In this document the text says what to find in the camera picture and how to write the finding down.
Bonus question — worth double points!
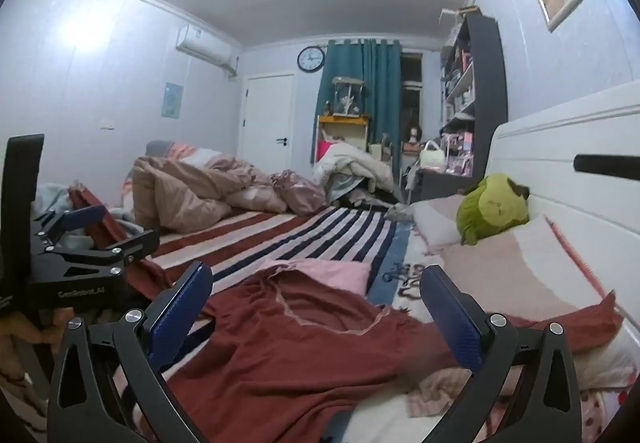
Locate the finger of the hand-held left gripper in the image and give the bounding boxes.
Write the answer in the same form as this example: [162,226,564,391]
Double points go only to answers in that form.
[44,229,161,281]
[32,204,111,249]

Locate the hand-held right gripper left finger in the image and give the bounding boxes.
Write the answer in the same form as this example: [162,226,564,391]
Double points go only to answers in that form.
[47,260,216,443]

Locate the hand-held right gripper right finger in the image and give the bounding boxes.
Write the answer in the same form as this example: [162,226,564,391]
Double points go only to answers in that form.
[419,264,583,443]

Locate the dark red cloth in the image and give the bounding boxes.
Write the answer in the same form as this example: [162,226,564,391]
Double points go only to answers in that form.
[67,186,173,301]

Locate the red knit garment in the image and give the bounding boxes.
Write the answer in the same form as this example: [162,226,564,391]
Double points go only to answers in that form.
[165,268,623,443]

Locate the person's left hand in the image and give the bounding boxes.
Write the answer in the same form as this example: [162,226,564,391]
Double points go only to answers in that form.
[0,307,76,349]

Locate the pale grey cloth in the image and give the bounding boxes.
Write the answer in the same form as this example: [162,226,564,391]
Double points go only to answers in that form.
[32,183,131,234]

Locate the printed blue white sheet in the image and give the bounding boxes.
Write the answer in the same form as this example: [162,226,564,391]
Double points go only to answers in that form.
[367,218,451,324]

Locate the beige quilt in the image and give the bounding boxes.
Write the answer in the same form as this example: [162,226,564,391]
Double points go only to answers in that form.
[131,156,288,234]

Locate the large pink pillow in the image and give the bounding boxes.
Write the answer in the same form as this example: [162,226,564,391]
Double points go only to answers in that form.
[440,213,640,391]

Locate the pale pink pillow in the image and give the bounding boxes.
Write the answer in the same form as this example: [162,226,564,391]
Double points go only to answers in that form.
[410,193,481,254]

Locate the pink grey striped pillow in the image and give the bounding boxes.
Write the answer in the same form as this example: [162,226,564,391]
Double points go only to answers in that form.
[145,140,236,169]

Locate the green plush toy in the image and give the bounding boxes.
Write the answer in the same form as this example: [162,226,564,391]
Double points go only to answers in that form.
[456,173,531,246]

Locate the dark desk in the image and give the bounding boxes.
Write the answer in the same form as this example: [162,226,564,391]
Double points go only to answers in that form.
[410,166,488,204]

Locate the pink patterned sheet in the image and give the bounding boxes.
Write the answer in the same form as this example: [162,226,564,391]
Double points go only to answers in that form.
[410,368,636,443]

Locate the striped blanket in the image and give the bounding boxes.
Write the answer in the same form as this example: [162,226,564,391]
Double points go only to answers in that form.
[115,203,416,374]

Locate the white handbag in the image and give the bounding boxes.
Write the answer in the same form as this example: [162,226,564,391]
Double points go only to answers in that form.
[419,140,447,171]

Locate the pink toy boxes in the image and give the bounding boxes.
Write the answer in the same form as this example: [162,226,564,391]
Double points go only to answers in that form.
[440,130,476,174]

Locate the pink satin cloth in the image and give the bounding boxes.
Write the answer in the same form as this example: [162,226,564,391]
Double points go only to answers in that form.
[270,169,326,216]

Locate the white bed headboard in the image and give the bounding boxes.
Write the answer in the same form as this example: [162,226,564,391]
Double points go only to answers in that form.
[482,80,640,324]

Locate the white door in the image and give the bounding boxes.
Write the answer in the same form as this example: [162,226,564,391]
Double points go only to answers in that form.
[240,73,296,169]

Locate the beige folded blanket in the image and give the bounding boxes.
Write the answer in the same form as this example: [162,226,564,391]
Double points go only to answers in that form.
[314,142,396,204]

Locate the white air conditioner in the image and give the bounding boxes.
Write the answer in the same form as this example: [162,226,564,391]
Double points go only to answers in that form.
[175,24,238,76]

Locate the window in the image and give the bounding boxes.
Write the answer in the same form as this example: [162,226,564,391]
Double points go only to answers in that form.
[400,52,425,144]

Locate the yellow shelf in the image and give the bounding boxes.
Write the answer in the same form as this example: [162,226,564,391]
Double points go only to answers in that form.
[316,114,372,164]

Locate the dark bookshelf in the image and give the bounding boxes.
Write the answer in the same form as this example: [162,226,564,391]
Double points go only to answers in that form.
[439,6,508,174]

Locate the teal curtain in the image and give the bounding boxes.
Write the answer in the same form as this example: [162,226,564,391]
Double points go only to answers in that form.
[311,38,403,184]

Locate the glass display case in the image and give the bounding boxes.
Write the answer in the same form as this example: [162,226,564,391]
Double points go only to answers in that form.
[330,77,363,118]

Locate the small blue wall poster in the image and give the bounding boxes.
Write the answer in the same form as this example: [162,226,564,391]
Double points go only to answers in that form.
[161,82,184,119]

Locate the round wall clock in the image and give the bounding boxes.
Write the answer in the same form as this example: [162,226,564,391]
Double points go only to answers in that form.
[297,46,326,73]

